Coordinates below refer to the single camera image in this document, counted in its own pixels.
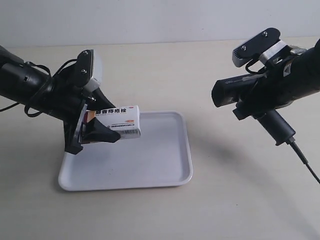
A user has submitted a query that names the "white red medicine box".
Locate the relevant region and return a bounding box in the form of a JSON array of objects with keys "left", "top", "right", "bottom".
[{"left": 83, "top": 105, "right": 141, "bottom": 140}]

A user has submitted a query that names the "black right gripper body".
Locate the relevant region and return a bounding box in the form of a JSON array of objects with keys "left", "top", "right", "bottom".
[{"left": 239, "top": 54, "right": 300, "bottom": 115}]

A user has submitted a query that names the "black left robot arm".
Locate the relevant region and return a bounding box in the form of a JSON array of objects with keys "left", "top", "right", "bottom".
[{"left": 0, "top": 47, "right": 121, "bottom": 155}]

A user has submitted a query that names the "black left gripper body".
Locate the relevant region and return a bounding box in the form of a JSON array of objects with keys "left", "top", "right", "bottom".
[{"left": 31, "top": 67, "right": 101, "bottom": 155}]

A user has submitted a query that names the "black handheld barcode scanner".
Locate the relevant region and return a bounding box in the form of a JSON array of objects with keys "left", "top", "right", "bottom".
[{"left": 211, "top": 74, "right": 296, "bottom": 146}]

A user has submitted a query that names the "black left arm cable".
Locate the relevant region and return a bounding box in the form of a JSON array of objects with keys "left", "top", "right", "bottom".
[{"left": 0, "top": 58, "right": 78, "bottom": 118}]

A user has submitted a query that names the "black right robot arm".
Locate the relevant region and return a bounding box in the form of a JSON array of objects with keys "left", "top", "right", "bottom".
[{"left": 233, "top": 41, "right": 320, "bottom": 120}]

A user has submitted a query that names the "white plastic tray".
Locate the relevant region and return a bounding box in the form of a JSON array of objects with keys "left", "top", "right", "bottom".
[{"left": 58, "top": 111, "right": 193, "bottom": 192}]

